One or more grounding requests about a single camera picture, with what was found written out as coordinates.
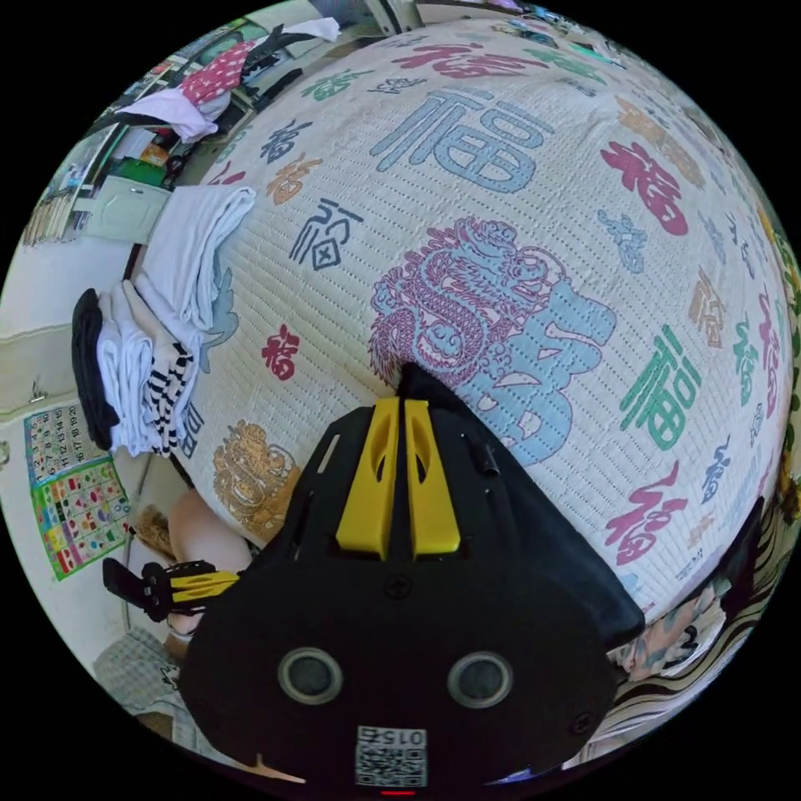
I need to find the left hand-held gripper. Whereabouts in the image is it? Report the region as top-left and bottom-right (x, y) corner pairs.
(139, 558), (243, 624)

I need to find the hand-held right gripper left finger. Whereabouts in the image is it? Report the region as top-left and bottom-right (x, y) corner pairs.
(335, 398), (400, 562)

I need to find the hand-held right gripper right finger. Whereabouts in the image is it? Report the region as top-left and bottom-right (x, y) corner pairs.
(405, 400), (463, 561)

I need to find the black t-shirt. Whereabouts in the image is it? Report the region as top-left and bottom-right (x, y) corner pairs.
(399, 361), (647, 657)

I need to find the person's left forearm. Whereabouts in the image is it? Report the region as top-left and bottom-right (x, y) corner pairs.
(164, 610), (203, 644)

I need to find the person's left hand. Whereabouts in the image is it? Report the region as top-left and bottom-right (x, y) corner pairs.
(167, 490), (253, 574)

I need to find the person's body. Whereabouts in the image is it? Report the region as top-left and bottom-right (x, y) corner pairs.
(92, 625), (211, 755)

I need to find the floral patterned garment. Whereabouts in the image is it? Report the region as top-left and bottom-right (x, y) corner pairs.
(615, 582), (728, 684)

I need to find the pile of clothes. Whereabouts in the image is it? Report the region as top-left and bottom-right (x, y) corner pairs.
(70, 184), (259, 459)

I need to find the bed with printed quilt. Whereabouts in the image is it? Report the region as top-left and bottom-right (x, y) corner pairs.
(123, 17), (797, 630)

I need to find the pale green cupboard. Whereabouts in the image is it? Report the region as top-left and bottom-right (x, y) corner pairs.
(79, 174), (174, 246)

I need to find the heap of pink and white clothes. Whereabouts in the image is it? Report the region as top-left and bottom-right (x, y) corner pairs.
(115, 17), (343, 143)

